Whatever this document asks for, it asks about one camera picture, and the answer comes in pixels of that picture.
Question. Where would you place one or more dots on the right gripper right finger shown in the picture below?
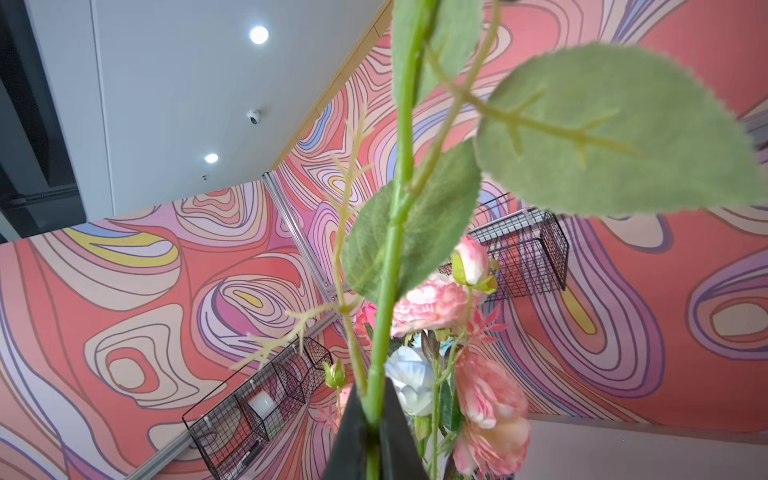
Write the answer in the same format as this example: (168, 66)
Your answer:
(399, 456)

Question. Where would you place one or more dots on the black marker pen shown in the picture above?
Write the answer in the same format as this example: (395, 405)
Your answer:
(247, 459)

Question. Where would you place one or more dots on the ceiling dome camera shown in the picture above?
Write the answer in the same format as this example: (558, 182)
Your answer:
(254, 116)

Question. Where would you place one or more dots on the back wire basket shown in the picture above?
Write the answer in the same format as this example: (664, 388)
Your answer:
(528, 243)

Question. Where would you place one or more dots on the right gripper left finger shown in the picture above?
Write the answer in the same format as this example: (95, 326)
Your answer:
(347, 460)

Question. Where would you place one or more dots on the pale pink cream rose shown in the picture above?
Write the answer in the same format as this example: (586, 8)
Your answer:
(591, 130)

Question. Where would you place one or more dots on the left wire basket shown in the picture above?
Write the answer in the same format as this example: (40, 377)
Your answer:
(234, 422)

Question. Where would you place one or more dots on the pink peony spray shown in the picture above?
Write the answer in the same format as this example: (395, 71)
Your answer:
(330, 411)
(494, 434)

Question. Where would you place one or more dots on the wire basket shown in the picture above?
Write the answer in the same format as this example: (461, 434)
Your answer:
(234, 422)
(528, 243)

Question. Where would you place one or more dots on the white blue rose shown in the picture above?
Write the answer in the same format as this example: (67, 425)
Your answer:
(413, 378)

